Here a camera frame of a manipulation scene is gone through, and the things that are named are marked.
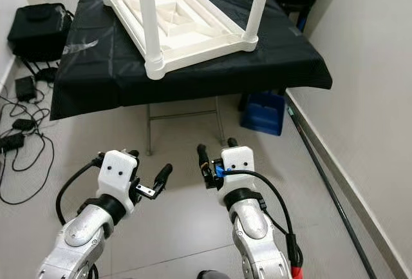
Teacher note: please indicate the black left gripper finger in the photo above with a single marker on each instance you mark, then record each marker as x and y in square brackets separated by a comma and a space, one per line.
[134, 154]
[163, 176]

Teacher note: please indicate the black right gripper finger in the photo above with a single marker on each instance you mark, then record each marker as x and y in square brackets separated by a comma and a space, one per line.
[203, 158]
[232, 142]

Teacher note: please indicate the white plastic table top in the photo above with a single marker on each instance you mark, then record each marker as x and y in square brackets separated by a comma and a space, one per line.
[199, 44]

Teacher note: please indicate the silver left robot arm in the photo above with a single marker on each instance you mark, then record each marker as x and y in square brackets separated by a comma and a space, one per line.
[80, 234]

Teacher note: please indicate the tan rubber band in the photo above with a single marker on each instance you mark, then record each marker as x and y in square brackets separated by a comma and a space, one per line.
[206, 167]

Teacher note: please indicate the blue dustpan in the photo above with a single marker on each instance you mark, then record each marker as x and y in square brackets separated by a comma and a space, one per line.
[262, 118]

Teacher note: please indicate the black tablecloth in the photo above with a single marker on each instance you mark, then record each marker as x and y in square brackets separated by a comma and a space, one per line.
[270, 66]

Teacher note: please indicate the grey robot right leg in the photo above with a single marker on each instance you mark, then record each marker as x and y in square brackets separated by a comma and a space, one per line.
[211, 274]

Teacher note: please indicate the long black floor pole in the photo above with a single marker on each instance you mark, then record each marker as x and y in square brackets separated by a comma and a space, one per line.
[331, 195]

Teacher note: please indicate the small black power adapter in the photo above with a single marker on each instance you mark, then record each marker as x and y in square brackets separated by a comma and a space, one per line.
[23, 125]

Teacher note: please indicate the black router with antennas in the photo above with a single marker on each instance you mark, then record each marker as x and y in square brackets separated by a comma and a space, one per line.
[46, 76]

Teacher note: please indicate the black metal stool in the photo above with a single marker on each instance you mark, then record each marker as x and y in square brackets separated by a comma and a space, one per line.
[299, 8]

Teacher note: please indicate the black square case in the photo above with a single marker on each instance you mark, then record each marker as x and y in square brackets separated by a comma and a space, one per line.
[38, 31]

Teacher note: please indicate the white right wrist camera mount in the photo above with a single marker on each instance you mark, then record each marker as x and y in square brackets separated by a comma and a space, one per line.
[238, 156]

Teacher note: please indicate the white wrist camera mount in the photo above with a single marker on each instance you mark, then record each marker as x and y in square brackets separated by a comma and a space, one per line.
[119, 171]
[238, 156]

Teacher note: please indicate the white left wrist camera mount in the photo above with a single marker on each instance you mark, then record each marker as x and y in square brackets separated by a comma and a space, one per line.
[119, 171]

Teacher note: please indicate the metal folding table frame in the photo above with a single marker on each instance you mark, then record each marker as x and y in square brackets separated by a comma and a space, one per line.
[149, 134]

